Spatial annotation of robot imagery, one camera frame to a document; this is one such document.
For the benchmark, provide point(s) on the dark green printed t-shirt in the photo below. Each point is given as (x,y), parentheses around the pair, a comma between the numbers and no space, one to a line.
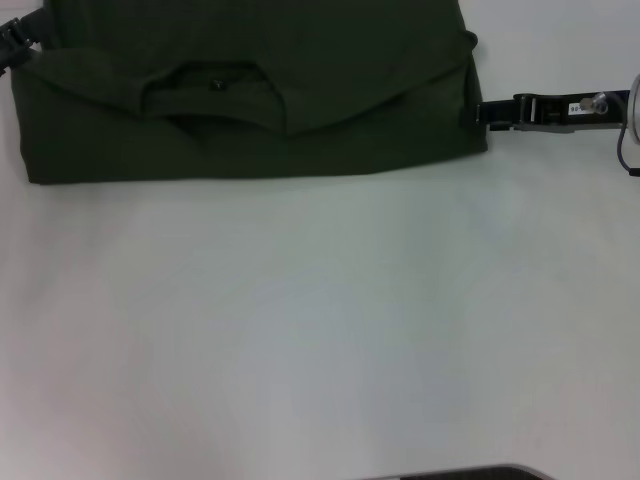
(250,130)

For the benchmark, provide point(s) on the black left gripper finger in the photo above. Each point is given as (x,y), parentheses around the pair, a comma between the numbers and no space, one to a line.
(20,37)

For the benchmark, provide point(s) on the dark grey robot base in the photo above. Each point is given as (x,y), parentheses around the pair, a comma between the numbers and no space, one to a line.
(475,472)

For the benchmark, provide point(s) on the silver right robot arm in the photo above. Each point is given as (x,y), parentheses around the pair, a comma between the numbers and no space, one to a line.
(635,107)

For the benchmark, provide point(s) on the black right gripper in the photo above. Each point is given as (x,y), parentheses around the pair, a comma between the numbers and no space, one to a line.
(580,112)

